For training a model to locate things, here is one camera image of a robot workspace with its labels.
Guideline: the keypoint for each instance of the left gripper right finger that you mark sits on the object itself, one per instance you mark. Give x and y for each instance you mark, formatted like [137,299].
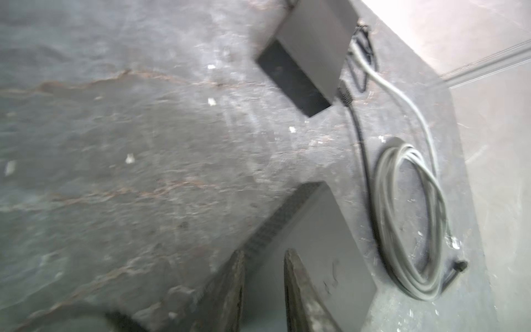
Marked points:
[305,311]

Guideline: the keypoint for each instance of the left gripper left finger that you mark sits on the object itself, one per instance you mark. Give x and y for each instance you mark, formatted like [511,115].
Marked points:
[221,306]

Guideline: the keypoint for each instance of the dark grey network switch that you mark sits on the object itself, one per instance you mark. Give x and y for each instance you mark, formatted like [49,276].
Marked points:
[311,222]

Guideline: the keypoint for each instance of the ribbed black network switch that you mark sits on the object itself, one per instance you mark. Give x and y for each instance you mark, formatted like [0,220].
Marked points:
[306,55]

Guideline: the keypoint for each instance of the black power adapter with cable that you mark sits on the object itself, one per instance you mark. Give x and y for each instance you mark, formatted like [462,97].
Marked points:
[361,37]

